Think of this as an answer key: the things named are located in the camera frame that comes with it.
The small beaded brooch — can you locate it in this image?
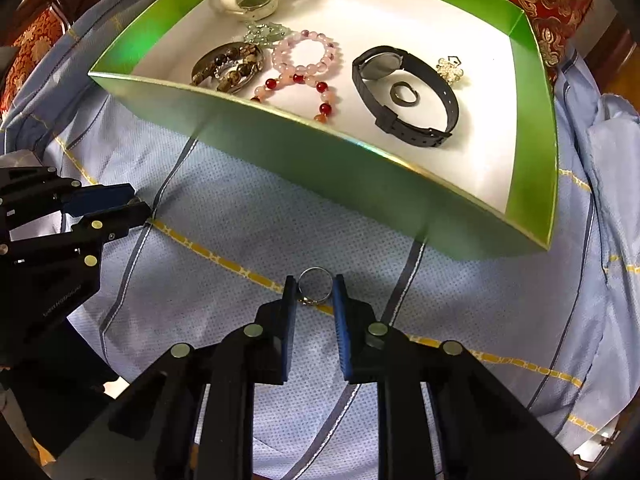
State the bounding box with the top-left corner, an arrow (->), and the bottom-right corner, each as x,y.
436,52 -> 471,85

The small dark ring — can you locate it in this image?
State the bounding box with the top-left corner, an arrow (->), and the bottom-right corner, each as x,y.
390,81 -> 417,108

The blue checked cloth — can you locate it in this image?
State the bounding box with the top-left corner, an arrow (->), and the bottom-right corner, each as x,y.
0,0 -> 640,480

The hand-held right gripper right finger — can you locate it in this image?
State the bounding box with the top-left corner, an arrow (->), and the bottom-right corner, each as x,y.
332,274 -> 581,480

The brown bead bracelet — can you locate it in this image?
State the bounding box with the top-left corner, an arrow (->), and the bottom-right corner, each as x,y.
192,45 -> 261,88

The green cardboard box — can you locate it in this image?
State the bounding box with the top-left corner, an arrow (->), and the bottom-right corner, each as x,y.
87,0 -> 560,262

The silver metal bangle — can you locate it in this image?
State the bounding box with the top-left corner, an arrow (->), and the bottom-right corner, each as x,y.
190,41 -> 266,95

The small silver ring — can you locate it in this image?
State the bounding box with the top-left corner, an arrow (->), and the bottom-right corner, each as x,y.
297,266 -> 335,306

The red gold brocade cushion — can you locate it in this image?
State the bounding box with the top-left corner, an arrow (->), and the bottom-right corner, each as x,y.
7,7 -> 68,93
440,0 -> 601,68

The black wristwatch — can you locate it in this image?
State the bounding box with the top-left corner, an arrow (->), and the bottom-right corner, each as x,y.
351,45 -> 460,149

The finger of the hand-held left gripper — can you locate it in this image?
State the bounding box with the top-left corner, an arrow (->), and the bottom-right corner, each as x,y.
0,201 -> 151,267
0,165 -> 136,232

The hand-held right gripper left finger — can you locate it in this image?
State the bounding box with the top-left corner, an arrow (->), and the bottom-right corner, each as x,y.
60,275 -> 301,480

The pink and red bead bracelet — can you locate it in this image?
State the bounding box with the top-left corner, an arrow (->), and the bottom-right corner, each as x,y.
250,31 -> 343,125

